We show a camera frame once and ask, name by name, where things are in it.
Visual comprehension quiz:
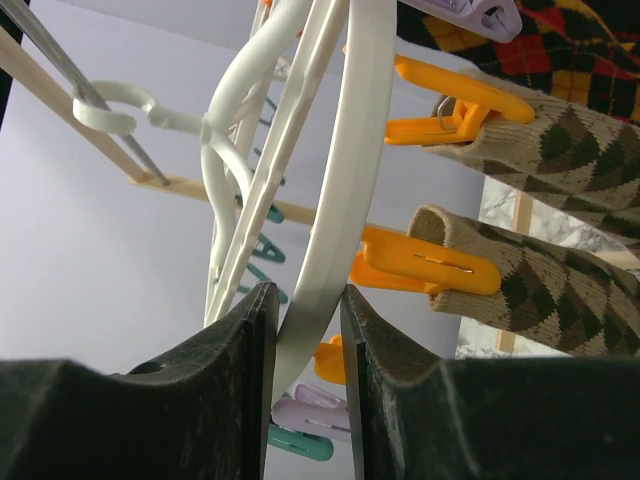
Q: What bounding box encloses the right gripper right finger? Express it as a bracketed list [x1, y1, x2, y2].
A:
[340, 285, 639, 479]

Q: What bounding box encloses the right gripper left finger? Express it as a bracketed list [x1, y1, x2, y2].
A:
[1, 283, 279, 479]

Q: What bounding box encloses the white oval clip hanger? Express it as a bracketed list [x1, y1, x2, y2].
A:
[72, 0, 536, 464]

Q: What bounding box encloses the beige brown argyle sock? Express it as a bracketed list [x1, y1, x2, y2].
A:
[425, 70, 639, 251]

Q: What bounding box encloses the black red yellow argyle sock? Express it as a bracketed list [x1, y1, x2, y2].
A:
[397, 1, 639, 124]

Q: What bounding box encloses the metal hanging rod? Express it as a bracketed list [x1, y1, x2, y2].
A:
[1, 1, 169, 186]

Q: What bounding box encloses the wooden clothes rack frame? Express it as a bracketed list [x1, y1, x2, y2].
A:
[0, 24, 640, 356]

